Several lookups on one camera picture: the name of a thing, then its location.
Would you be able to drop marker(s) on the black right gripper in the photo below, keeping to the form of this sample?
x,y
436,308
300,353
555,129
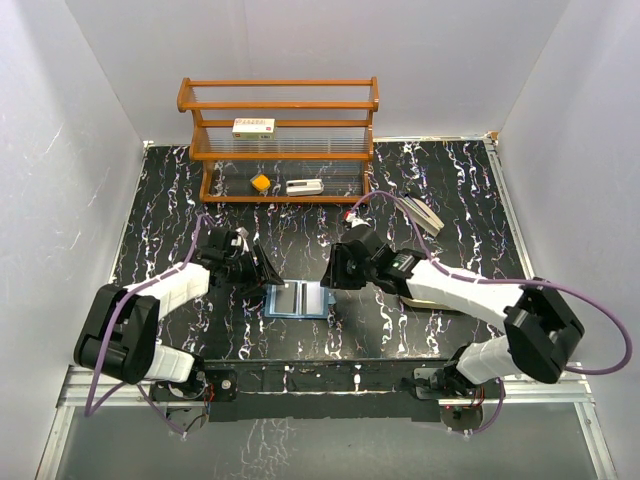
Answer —
x,y
336,277

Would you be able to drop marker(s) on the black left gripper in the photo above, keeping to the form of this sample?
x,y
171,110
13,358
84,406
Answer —
x,y
253,287

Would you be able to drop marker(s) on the white magnetic stripe card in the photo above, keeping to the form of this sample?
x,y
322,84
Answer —
x,y
313,298

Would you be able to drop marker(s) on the black credit card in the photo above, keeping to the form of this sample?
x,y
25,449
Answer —
x,y
285,298

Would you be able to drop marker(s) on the blue leather card holder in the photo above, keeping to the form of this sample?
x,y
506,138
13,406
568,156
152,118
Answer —
x,y
269,303

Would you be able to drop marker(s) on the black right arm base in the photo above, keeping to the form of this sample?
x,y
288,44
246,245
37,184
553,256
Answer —
x,y
466,419

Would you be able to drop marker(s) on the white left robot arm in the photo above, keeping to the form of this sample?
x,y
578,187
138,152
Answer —
x,y
119,334

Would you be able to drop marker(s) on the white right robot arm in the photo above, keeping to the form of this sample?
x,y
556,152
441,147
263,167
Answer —
x,y
539,330

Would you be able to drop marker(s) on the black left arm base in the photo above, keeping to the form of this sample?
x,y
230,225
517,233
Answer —
x,y
207,396

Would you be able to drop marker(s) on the beige oval tray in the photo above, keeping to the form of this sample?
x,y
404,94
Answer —
x,y
425,304

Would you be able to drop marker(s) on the white grey stapler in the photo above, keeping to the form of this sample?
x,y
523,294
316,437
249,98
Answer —
x,y
305,187

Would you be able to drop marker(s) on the yellow square block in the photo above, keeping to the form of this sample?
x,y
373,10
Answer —
x,y
261,183

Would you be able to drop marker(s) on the brown wooden shelf rack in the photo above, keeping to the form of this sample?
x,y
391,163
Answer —
x,y
324,130

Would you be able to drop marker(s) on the white red paper box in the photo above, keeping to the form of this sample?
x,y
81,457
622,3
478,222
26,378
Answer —
x,y
254,128

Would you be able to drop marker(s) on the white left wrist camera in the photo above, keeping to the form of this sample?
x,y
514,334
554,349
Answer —
x,y
239,240

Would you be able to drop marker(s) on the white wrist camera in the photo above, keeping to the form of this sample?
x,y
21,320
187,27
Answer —
x,y
239,240
352,219

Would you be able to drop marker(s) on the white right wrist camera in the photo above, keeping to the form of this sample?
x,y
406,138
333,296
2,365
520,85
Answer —
x,y
352,219

